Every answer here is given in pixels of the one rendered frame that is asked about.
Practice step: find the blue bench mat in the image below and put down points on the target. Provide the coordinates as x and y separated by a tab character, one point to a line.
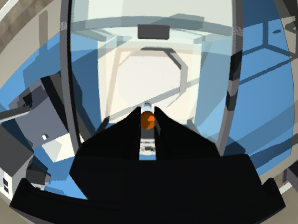
262	125

